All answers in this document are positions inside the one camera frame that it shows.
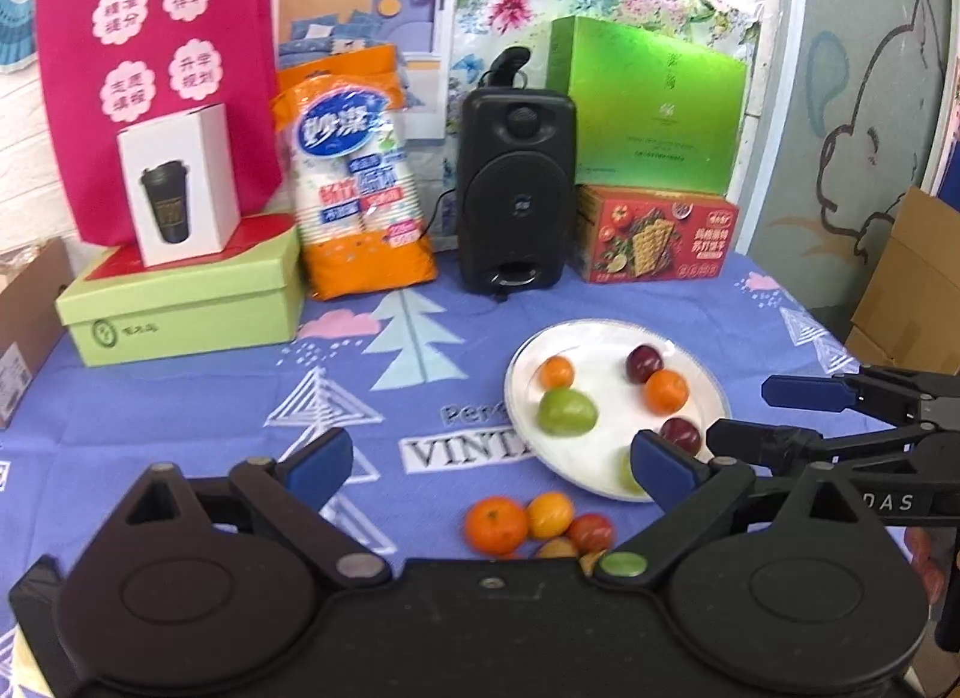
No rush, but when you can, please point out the red cracker box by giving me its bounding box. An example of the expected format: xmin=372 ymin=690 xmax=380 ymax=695
xmin=571 ymin=185 xmax=739 ymax=284

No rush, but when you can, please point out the large green gift box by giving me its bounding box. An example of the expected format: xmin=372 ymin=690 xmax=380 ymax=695
xmin=545 ymin=16 xmax=747 ymax=196

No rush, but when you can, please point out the blue patterned tablecloth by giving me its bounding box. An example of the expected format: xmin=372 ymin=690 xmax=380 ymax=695
xmin=0 ymin=246 xmax=932 ymax=698

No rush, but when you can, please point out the sweet day poster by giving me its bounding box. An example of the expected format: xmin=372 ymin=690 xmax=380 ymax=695
xmin=268 ymin=0 xmax=461 ymax=143

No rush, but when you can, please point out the light green shoe box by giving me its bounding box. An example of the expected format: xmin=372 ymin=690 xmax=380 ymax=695
xmin=57 ymin=214 xmax=306 ymax=366

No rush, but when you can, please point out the black speaker cable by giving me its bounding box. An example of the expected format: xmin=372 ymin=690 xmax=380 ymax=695
xmin=418 ymin=186 xmax=461 ymax=250

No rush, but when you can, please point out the dark purple plum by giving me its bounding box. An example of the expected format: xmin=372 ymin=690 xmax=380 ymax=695
xmin=659 ymin=417 xmax=703 ymax=456
xmin=625 ymin=344 xmax=664 ymax=384

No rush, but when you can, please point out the white round plate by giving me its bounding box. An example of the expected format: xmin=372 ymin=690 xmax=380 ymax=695
xmin=505 ymin=318 xmax=731 ymax=503

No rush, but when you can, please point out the yellow green small fruit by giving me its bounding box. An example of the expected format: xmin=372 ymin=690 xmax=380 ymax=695
xmin=535 ymin=537 xmax=579 ymax=560

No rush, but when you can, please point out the white coffee cup box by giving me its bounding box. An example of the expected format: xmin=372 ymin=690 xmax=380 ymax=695
xmin=117 ymin=104 xmax=241 ymax=267

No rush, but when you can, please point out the pink tote bag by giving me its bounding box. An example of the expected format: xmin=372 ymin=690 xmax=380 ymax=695
xmin=36 ymin=0 xmax=281 ymax=246

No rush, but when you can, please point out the red apple fruit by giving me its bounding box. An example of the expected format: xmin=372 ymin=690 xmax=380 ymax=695
xmin=565 ymin=513 xmax=615 ymax=555

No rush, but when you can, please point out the black speaker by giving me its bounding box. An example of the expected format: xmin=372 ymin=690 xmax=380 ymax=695
xmin=455 ymin=47 xmax=576 ymax=299

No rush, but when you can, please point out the orange paper cup package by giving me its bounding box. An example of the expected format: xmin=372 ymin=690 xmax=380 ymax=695
xmin=272 ymin=45 xmax=436 ymax=300

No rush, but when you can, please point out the small orange tangerine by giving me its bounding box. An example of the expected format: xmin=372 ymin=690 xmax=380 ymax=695
xmin=537 ymin=356 xmax=576 ymax=391

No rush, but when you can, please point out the large orange tangerine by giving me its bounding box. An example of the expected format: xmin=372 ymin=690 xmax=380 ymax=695
xmin=643 ymin=368 xmax=690 ymax=416

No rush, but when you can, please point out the yellow orange fruit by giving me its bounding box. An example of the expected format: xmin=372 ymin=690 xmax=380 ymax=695
xmin=526 ymin=490 xmax=576 ymax=540

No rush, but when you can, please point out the brown cardboard box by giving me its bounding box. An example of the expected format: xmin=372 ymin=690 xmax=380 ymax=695
xmin=846 ymin=188 xmax=960 ymax=375
xmin=0 ymin=237 xmax=73 ymax=430

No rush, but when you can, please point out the brown cardboard box right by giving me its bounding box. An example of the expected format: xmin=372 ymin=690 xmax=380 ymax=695
xmin=846 ymin=188 xmax=960 ymax=375

